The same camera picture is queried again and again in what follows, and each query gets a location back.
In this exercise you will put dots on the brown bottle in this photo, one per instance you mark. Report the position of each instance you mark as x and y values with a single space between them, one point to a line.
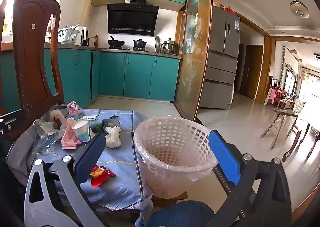
96 41

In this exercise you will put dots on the etched glass sliding door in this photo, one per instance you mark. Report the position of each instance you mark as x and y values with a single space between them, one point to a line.
192 54

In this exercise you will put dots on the white tissue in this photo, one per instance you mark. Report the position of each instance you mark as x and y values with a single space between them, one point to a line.
112 137

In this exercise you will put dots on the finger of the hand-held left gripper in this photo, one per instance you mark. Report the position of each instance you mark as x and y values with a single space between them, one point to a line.
11 128

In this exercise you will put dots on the pink cloth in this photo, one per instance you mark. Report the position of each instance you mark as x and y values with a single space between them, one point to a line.
268 95

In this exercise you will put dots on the dark wooden dining table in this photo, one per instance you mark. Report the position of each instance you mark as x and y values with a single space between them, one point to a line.
293 142

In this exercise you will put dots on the grey refrigerator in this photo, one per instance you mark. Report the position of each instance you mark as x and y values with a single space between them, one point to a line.
220 67

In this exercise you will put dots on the green vine garland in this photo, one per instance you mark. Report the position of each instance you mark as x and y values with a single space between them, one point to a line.
282 67

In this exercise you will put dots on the white plastic mesh basket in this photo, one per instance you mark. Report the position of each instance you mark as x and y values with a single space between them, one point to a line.
170 187

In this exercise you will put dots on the pink plastic wrapper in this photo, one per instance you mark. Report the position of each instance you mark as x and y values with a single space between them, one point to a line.
70 137

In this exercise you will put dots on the black range hood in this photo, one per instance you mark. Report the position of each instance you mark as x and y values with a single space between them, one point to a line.
132 19

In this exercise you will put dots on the flat television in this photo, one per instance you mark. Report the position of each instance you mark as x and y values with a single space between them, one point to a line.
291 82

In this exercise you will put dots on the teal knitted cloth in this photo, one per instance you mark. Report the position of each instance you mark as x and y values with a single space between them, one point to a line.
110 122

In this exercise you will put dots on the gas stove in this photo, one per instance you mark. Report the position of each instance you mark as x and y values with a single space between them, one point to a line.
128 49

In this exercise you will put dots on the white plastic bag red print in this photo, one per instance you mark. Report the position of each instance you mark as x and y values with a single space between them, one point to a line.
57 117

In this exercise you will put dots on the clear plastic bag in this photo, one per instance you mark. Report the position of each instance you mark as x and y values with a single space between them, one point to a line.
47 139

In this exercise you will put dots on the black wok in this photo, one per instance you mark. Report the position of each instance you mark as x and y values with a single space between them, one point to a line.
116 42

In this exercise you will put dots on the wooden stool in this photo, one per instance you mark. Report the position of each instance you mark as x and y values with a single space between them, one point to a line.
282 113

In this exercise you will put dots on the steel pot lid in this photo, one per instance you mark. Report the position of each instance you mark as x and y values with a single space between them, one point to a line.
158 43

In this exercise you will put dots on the white and black water dispenser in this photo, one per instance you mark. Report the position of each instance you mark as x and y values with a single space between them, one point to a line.
84 36

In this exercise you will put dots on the brown interior door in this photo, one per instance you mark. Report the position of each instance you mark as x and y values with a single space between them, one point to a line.
251 72

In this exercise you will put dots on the white dish rack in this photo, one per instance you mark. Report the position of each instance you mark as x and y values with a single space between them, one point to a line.
66 36

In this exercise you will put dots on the white medicine box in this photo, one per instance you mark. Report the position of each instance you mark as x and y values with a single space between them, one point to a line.
89 117

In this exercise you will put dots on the teal base cabinets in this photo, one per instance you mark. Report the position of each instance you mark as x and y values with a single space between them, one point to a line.
140 77

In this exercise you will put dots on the black pot with lid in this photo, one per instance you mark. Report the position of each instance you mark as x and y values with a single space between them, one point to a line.
139 44

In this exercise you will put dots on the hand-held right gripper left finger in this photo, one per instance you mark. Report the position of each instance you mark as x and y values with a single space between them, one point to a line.
90 157

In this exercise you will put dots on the red snack wrapper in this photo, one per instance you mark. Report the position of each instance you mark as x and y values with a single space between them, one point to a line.
101 175

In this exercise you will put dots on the person's leg in jeans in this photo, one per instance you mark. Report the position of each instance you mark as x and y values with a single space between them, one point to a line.
180 214

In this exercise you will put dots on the carved wooden chair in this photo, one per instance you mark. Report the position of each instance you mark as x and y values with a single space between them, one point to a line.
30 42

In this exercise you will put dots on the white and blue paper cup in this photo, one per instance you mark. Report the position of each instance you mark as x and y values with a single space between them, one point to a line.
83 132

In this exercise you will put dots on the steel stockpot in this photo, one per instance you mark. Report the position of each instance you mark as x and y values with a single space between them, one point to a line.
170 47

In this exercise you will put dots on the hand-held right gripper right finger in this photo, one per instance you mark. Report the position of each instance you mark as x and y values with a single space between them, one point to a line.
225 157

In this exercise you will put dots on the ceiling fan lamp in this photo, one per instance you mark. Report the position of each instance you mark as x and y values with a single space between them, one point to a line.
298 7

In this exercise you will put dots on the blue checked cloth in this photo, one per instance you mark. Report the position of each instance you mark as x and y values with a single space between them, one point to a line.
120 179

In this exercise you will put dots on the pink plastic bag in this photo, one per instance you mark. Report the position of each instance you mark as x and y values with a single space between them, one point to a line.
73 108

